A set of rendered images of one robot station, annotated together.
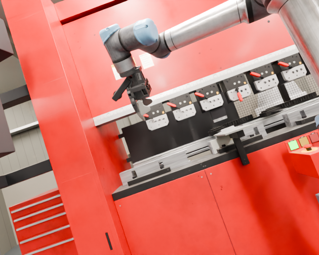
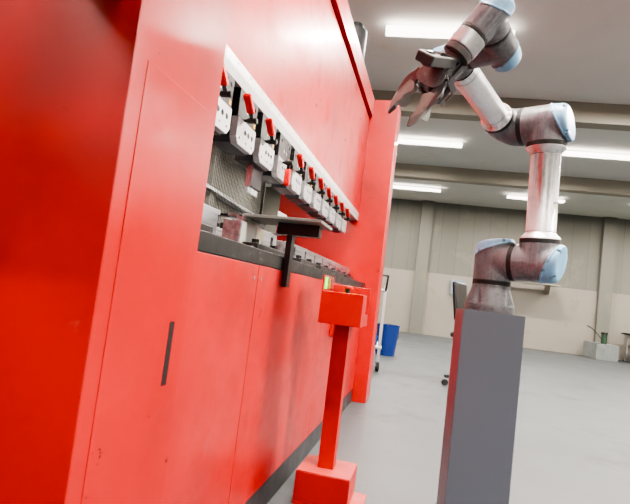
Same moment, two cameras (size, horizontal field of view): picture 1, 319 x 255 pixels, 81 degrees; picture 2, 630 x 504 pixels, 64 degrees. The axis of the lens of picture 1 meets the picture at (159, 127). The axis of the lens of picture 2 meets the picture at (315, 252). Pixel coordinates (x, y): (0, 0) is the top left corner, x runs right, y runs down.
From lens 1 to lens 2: 1.45 m
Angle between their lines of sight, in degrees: 77
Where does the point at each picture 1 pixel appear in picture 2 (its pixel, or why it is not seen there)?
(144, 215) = not seen: hidden behind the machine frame
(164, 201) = (211, 300)
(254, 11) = (506, 129)
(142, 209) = not seen: hidden behind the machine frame
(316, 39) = (555, 186)
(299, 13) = (555, 165)
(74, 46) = not seen: outside the picture
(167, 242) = (183, 407)
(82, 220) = (143, 247)
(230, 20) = (496, 117)
